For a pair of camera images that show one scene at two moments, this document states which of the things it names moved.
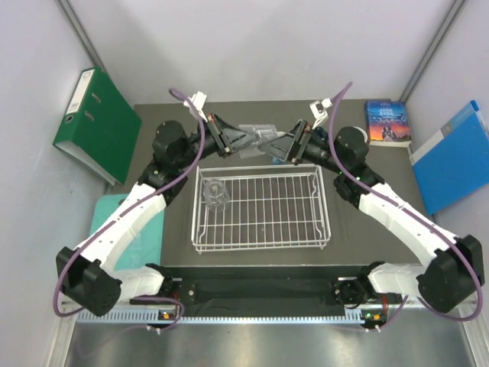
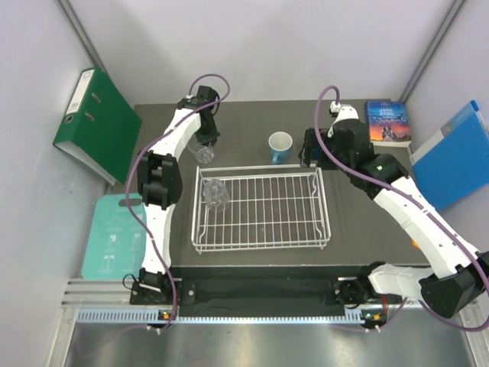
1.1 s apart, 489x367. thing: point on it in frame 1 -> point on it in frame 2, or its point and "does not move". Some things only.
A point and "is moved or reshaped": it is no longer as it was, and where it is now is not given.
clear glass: (261, 131) is moved or reshaped
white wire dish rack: (244, 207) does not move
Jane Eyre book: (387, 124) does not move
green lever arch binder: (101, 126) does not move
